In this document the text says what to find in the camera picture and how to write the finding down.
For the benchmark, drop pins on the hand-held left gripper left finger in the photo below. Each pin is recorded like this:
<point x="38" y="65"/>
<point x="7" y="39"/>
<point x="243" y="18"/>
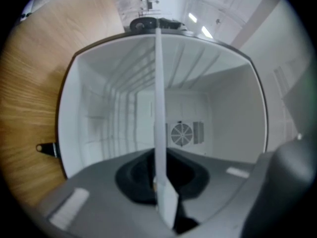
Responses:
<point x="99" y="202"/>

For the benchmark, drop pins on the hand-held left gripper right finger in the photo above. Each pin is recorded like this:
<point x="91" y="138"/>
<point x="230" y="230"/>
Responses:
<point x="218" y="187"/>

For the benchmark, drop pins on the white fridge with black frame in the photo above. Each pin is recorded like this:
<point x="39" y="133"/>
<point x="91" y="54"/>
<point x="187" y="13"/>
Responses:
<point x="230" y="108"/>

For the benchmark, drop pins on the white fridge fan vent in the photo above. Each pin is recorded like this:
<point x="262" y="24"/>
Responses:
<point x="183" y="133"/>

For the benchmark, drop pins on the black device behind fridge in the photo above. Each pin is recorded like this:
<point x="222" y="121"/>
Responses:
<point x="143" y="23"/>

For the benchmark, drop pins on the rectangular ceiling light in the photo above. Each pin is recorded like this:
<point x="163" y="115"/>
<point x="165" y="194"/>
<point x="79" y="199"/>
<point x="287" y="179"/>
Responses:
<point x="206" y="32"/>
<point x="192" y="17"/>

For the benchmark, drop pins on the white box with black dots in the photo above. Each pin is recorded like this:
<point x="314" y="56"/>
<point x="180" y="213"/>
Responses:
<point x="27" y="10"/>

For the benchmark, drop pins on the black fridge hinge bracket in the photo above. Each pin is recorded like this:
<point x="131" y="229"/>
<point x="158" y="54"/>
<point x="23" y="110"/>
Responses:
<point x="48" y="148"/>

